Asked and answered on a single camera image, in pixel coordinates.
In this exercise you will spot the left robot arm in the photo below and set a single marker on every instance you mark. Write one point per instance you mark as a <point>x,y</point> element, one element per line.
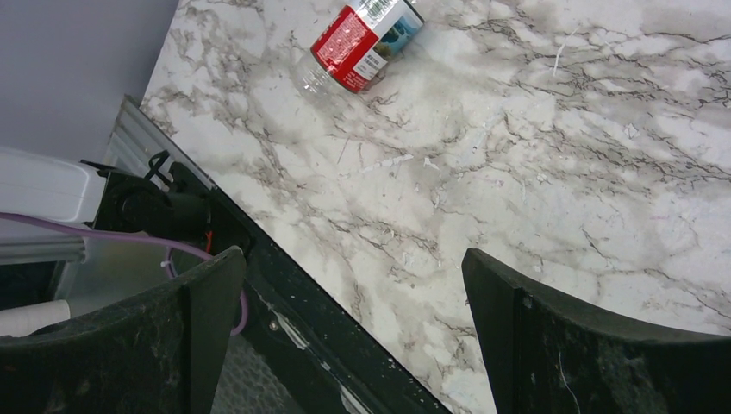
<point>163,204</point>

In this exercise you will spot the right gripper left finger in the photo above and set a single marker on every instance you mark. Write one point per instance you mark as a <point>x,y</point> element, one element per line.
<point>159,351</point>

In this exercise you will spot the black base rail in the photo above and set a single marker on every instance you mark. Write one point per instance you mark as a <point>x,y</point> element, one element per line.
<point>324,359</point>

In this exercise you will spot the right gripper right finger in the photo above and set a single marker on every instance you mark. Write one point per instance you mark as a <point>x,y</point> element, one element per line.
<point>546,351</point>

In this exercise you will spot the red label clear bottle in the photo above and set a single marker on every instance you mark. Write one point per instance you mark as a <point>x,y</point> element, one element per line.
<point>355,47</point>

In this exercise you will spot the white paper roll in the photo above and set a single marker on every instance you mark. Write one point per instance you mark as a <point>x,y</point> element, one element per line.
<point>25,320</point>

